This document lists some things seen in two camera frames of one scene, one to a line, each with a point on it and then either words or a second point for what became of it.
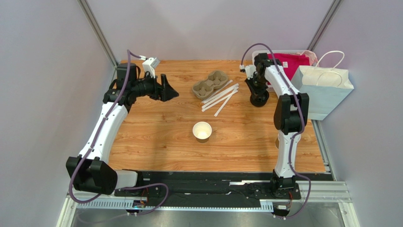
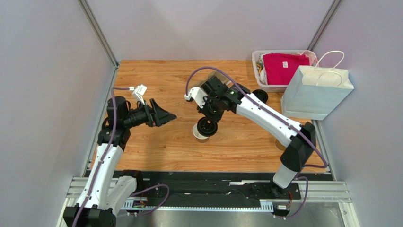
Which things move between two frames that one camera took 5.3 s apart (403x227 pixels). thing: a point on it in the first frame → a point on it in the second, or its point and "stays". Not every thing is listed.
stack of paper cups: x=277 y=143 stays
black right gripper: x=257 y=93 → x=213 y=113
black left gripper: x=164 y=93 → x=159 y=115
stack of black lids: x=259 y=98 stays
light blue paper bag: x=327 y=88 stays
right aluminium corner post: x=322 y=29 stays
